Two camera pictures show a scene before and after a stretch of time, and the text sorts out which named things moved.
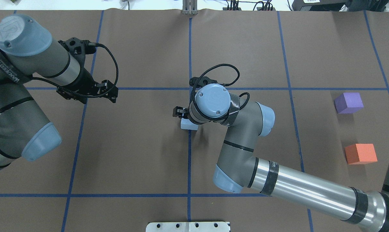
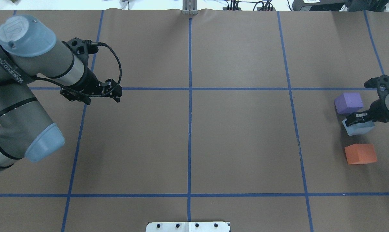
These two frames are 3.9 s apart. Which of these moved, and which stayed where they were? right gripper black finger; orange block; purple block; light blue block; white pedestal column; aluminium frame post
Moved: right gripper black finger; light blue block
Stayed: orange block; aluminium frame post; purple block; white pedestal column
